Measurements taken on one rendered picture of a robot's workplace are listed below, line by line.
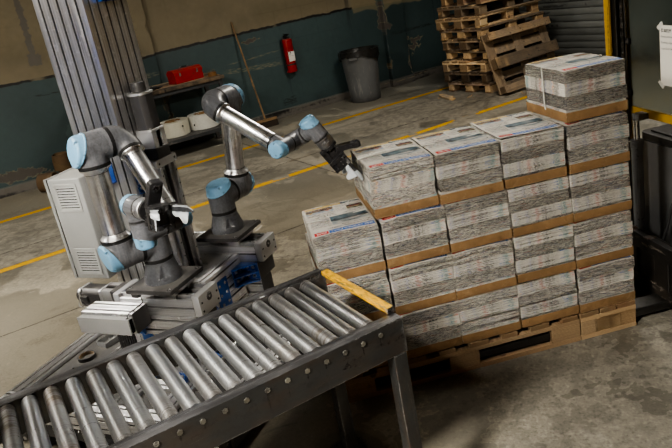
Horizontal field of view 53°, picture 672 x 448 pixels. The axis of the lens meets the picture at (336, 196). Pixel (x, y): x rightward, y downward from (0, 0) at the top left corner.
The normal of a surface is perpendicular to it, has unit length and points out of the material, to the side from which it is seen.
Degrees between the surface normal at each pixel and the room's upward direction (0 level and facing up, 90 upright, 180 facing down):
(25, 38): 90
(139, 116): 90
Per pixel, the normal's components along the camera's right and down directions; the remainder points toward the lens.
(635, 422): -0.18, -0.93
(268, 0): 0.51, 0.18
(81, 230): -0.38, 0.36
